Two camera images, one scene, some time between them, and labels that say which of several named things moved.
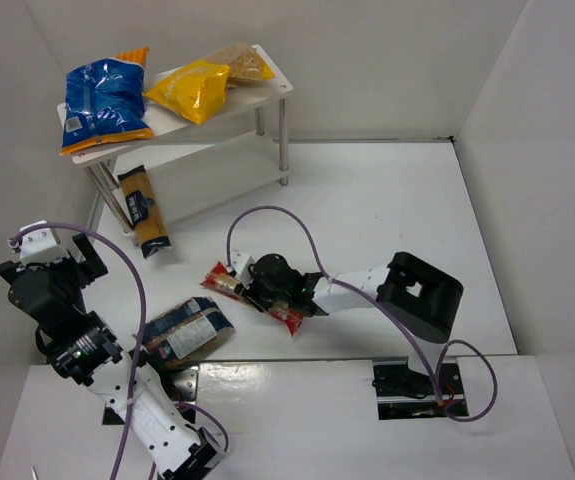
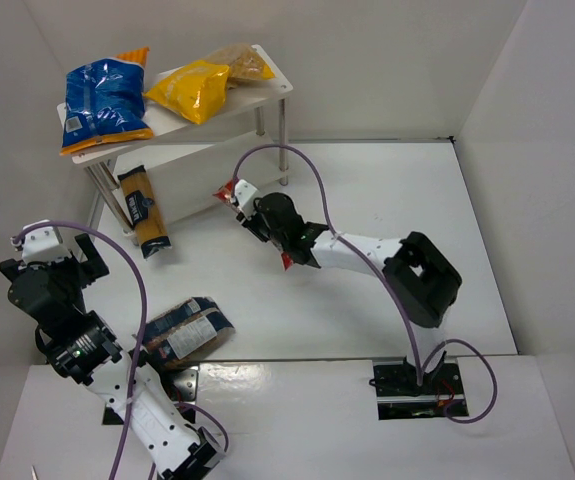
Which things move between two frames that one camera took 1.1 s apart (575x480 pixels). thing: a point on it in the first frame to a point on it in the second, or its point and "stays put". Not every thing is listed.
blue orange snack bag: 105,102 stays put
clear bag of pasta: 244,62 stays put
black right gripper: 253,292 to 253,226
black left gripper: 60,266 stays put
